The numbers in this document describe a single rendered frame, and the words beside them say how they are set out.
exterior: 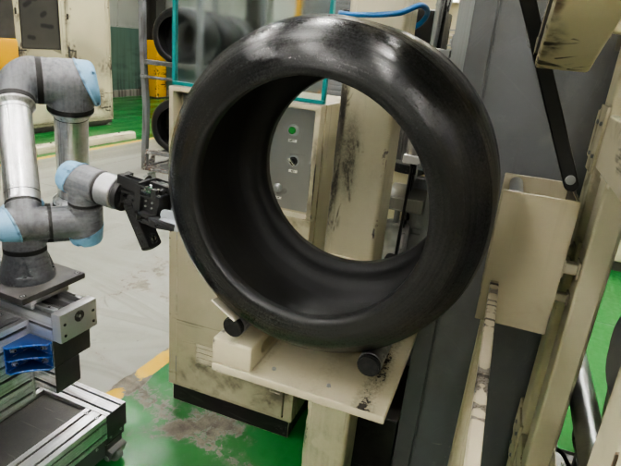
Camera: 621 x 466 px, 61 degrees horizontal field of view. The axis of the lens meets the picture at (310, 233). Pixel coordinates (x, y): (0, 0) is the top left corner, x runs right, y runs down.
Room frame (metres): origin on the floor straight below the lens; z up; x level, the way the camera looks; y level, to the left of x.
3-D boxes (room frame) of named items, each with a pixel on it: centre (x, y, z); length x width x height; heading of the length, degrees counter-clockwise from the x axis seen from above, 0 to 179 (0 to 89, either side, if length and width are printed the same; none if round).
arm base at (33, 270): (1.41, 0.82, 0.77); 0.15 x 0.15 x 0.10
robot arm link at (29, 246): (1.41, 0.82, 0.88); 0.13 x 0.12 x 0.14; 120
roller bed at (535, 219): (1.13, -0.49, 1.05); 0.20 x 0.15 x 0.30; 161
